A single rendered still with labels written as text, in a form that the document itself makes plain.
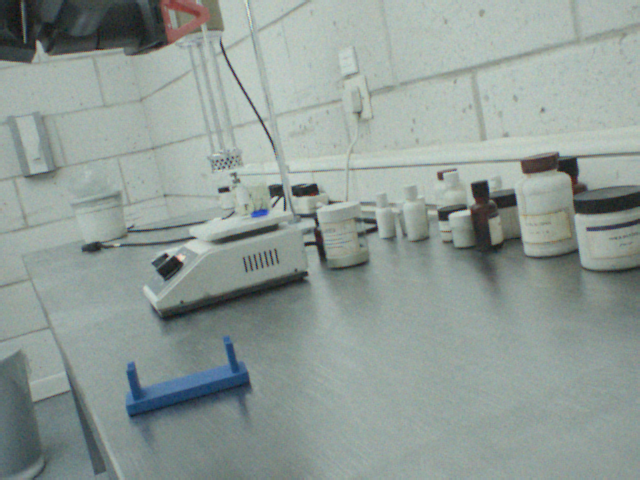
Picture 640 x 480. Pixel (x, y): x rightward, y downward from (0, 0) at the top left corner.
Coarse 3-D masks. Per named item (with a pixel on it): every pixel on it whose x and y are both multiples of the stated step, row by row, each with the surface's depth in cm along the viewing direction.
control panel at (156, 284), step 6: (180, 252) 95; (186, 252) 93; (192, 252) 90; (180, 258) 92; (186, 258) 90; (192, 258) 88; (186, 264) 87; (180, 270) 87; (150, 276) 96; (156, 276) 94; (174, 276) 87; (150, 282) 94; (156, 282) 91; (162, 282) 89; (168, 282) 87; (150, 288) 91; (156, 288) 88; (162, 288) 86; (156, 294) 86
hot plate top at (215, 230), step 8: (272, 216) 91; (280, 216) 90; (288, 216) 90; (208, 224) 97; (216, 224) 95; (224, 224) 93; (232, 224) 92; (240, 224) 90; (248, 224) 89; (256, 224) 89; (264, 224) 89; (272, 224) 90; (192, 232) 95; (200, 232) 90; (208, 232) 89; (216, 232) 87; (224, 232) 88; (232, 232) 88; (240, 232) 88; (208, 240) 87
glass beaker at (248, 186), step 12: (228, 168) 90; (240, 168) 89; (252, 168) 90; (228, 180) 91; (240, 180) 90; (252, 180) 90; (264, 180) 91; (240, 192) 90; (252, 192) 90; (264, 192) 91; (240, 204) 91; (252, 204) 90; (264, 204) 91; (240, 216) 91; (252, 216) 91; (264, 216) 91
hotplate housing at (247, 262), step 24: (192, 240) 98; (216, 240) 90; (240, 240) 89; (264, 240) 89; (288, 240) 90; (192, 264) 86; (216, 264) 87; (240, 264) 88; (264, 264) 89; (288, 264) 90; (144, 288) 96; (168, 288) 86; (192, 288) 86; (216, 288) 87; (240, 288) 89; (264, 288) 90; (168, 312) 86
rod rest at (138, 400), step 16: (224, 336) 59; (128, 368) 56; (224, 368) 59; (240, 368) 59; (160, 384) 59; (176, 384) 58; (192, 384) 57; (208, 384) 57; (224, 384) 57; (240, 384) 57; (128, 400) 56; (144, 400) 56; (160, 400) 56; (176, 400) 56
